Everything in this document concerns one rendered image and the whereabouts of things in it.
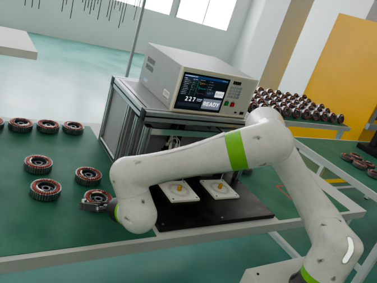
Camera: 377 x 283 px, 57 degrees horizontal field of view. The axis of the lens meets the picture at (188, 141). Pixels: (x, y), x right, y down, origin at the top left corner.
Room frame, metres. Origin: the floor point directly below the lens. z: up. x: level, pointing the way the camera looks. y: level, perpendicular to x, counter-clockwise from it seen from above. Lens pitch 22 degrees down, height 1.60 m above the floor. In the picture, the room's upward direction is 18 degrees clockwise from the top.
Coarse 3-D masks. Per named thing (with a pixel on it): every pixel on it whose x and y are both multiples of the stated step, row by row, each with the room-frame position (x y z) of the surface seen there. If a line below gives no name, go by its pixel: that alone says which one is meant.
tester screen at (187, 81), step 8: (184, 80) 1.47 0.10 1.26; (192, 80) 1.50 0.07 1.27; (200, 80) 1.52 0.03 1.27; (208, 80) 1.55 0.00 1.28; (216, 80) 1.57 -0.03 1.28; (224, 80) 1.60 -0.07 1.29; (184, 88) 1.48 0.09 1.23; (192, 88) 1.51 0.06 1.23; (200, 88) 1.53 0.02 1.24; (208, 88) 1.56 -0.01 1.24; (216, 88) 1.58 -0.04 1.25; (224, 88) 1.61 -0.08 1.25; (184, 96) 1.49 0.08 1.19; (192, 96) 1.51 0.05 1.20; (200, 96) 1.54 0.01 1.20; (176, 104) 1.47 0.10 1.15; (200, 104) 1.55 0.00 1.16
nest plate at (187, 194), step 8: (160, 184) 1.41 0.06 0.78; (168, 184) 1.43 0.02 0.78; (176, 184) 1.45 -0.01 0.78; (184, 184) 1.48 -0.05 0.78; (168, 192) 1.36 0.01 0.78; (176, 192) 1.38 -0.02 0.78; (184, 192) 1.41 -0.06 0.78; (192, 192) 1.43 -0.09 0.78; (176, 200) 1.32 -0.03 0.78; (184, 200) 1.34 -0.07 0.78; (192, 200) 1.37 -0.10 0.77
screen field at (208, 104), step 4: (204, 100) 1.56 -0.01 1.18; (208, 100) 1.57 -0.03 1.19; (212, 100) 1.58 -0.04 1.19; (216, 100) 1.60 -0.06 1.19; (204, 104) 1.56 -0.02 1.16; (208, 104) 1.57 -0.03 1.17; (212, 104) 1.59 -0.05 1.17; (216, 104) 1.60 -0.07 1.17; (204, 108) 1.57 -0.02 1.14; (208, 108) 1.58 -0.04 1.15; (212, 108) 1.59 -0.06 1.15; (216, 108) 1.61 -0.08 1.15
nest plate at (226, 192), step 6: (204, 180) 1.58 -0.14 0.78; (210, 180) 1.60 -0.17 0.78; (216, 180) 1.62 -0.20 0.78; (222, 180) 1.64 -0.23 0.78; (204, 186) 1.53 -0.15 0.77; (210, 186) 1.54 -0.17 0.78; (216, 186) 1.56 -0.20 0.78; (222, 186) 1.58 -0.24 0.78; (228, 186) 1.60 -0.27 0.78; (210, 192) 1.49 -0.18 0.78; (216, 192) 1.50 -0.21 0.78; (222, 192) 1.52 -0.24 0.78; (228, 192) 1.54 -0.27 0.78; (234, 192) 1.56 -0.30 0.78; (216, 198) 1.45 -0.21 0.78; (222, 198) 1.48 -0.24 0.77; (228, 198) 1.50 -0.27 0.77
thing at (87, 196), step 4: (88, 192) 1.16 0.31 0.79; (92, 192) 1.17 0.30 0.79; (96, 192) 1.18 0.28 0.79; (100, 192) 1.19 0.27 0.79; (104, 192) 1.20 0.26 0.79; (84, 196) 1.13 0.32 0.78; (88, 196) 1.14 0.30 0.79; (92, 196) 1.17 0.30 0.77; (96, 196) 1.18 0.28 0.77; (100, 196) 1.19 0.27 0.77; (104, 196) 1.18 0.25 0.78; (108, 196) 1.18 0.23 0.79; (92, 200) 1.12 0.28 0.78; (96, 200) 1.14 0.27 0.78; (100, 200) 1.15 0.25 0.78; (104, 200) 1.17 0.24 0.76; (108, 200) 1.15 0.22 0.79
